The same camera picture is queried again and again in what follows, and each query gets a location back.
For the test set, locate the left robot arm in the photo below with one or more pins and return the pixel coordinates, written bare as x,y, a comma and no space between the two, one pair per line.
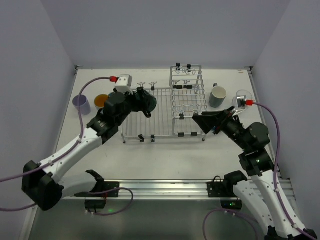
44,182

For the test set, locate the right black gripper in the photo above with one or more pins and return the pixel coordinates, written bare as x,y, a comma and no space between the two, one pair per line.
219,122

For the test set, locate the dark green mug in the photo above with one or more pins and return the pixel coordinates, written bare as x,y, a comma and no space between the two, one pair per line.
149,104

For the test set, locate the grey blue mug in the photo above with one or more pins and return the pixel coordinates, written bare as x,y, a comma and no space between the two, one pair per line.
217,96

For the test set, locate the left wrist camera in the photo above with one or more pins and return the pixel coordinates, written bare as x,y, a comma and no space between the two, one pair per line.
124,84

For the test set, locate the lavender plastic cup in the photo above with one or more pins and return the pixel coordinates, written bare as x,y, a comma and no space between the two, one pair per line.
81,102

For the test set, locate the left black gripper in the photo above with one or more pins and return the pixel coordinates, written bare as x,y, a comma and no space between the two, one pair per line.
139,100

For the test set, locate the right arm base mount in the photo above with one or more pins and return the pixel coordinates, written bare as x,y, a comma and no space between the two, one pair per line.
217,188

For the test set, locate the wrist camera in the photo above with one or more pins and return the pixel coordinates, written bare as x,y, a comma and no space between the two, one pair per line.
239,103
124,84

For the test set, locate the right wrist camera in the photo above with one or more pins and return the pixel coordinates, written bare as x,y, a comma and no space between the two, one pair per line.
239,103

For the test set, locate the aluminium frame rail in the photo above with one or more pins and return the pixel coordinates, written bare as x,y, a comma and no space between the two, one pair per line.
143,189

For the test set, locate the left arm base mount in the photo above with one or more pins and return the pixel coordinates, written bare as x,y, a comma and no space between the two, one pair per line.
96,199

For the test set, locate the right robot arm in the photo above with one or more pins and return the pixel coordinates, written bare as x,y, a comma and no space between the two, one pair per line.
260,188

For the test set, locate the silver wire dish rack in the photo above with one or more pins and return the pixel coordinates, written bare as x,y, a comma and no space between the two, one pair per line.
177,102

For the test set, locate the light blue ceramic mug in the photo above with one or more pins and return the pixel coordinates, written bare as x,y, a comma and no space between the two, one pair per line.
100,100

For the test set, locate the clear glass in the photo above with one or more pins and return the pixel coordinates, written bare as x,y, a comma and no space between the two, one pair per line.
244,92

